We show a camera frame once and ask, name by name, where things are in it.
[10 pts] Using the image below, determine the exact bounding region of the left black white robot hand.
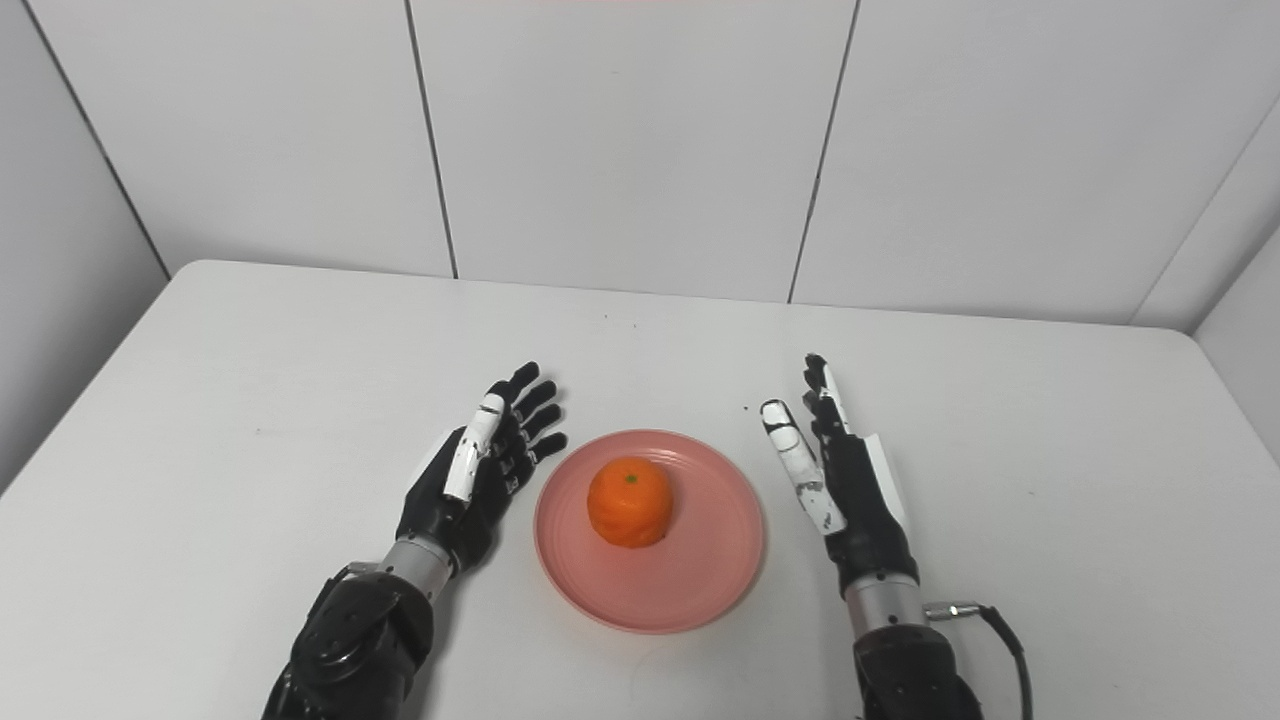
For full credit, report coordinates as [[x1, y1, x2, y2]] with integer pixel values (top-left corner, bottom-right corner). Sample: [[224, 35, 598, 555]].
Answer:
[[396, 361, 569, 576]]

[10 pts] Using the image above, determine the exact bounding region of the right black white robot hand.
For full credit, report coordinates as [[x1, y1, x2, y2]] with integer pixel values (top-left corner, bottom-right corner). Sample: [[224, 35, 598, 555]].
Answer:
[[760, 353, 921, 601]]

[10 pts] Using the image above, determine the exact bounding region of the orange fruit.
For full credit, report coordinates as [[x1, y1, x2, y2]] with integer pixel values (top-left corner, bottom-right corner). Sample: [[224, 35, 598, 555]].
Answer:
[[586, 456, 673, 549]]

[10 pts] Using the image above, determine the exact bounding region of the pink round plate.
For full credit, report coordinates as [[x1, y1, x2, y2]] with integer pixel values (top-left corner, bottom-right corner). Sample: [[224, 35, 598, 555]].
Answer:
[[533, 429, 767, 635]]

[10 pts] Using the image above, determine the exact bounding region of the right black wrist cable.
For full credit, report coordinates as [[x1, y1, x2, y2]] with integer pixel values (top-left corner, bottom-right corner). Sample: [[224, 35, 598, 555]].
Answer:
[[922, 600, 1033, 720]]

